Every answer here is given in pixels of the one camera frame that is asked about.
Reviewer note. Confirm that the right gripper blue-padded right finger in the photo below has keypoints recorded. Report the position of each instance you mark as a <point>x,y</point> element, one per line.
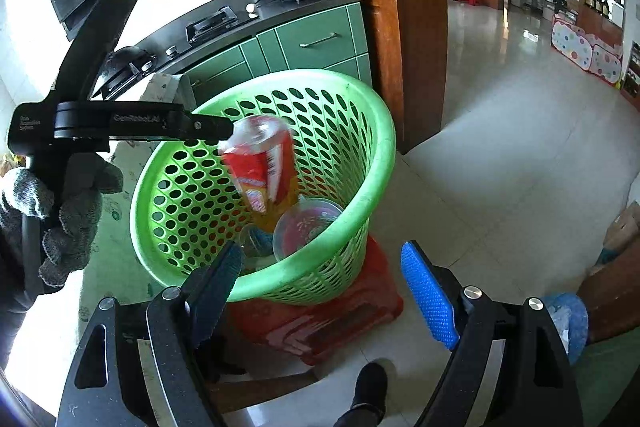
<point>434,290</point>

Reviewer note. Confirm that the red plastic stool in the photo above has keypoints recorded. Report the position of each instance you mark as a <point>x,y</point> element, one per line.
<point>313,333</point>

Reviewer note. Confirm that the polka dot play fence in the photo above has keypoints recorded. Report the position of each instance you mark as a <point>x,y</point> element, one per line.
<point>587,51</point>

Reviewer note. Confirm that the green plastic mesh basket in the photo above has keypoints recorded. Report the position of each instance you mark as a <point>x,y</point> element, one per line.
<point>302,135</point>

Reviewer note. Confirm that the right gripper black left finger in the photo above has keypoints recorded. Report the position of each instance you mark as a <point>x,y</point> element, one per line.
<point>209,290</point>

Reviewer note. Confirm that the black wok with handle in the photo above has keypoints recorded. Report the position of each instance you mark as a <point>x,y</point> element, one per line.
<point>122,69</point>

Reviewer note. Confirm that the white patterned tablecloth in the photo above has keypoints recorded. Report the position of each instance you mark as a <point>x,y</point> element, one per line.
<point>166,89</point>

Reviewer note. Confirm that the black gas stove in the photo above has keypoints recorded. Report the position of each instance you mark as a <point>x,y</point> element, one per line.
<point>211,26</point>

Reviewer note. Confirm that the green kitchen cabinet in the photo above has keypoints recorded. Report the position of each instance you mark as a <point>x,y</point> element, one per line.
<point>333,39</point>

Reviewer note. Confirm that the black shoe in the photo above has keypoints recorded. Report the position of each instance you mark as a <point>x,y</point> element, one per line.
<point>371,389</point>

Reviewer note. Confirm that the left hand in grey glove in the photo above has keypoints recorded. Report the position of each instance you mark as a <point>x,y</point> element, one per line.
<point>69,222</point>

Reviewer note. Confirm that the clear plastic cup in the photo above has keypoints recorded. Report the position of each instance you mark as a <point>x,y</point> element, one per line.
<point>299,225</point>

